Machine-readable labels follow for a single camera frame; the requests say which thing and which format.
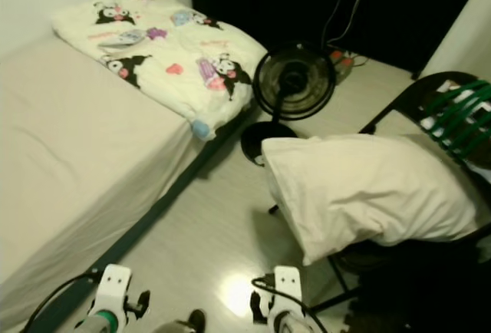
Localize large cream pillow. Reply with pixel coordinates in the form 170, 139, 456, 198
261, 134, 491, 266

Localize black metal chair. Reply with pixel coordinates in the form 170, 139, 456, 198
269, 71, 491, 315

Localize green chair back bands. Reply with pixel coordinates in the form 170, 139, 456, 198
426, 78, 491, 169

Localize grey robot lower body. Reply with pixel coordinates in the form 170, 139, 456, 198
152, 308, 208, 333

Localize bed mattress with cream sheet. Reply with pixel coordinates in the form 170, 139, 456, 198
0, 35, 204, 332

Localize small red object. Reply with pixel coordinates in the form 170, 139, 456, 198
330, 48, 365, 73

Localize cream cartoon print quilt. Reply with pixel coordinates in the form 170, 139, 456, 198
51, 0, 269, 142

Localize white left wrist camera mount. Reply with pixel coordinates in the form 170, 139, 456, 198
94, 264, 133, 326

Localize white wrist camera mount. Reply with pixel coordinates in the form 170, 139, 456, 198
94, 264, 133, 326
271, 266, 305, 330

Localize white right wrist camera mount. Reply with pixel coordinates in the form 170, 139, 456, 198
271, 266, 305, 330

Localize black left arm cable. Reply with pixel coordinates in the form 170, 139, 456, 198
21, 272, 104, 333

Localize thin hanging cable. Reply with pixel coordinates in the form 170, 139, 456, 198
336, 0, 369, 48
321, 0, 351, 46

